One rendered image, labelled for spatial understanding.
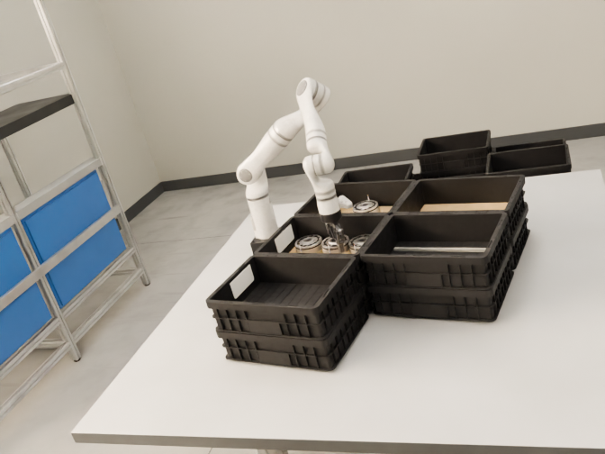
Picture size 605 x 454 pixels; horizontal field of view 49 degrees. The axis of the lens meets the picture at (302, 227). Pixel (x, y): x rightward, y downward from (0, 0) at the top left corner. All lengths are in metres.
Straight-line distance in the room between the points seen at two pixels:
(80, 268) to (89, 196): 0.45
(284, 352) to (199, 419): 0.31
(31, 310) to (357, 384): 2.26
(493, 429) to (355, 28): 4.08
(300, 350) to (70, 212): 2.35
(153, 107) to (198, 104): 0.46
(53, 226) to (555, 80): 3.64
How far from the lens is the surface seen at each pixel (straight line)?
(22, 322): 3.72
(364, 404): 1.83
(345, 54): 5.41
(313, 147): 2.23
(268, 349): 2.04
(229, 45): 5.71
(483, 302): 2.02
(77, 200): 4.10
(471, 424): 1.72
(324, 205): 2.23
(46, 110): 4.06
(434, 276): 2.00
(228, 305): 2.00
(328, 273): 2.12
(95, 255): 4.18
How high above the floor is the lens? 1.85
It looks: 23 degrees down
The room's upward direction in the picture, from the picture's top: 15 degrees counter-clockwise
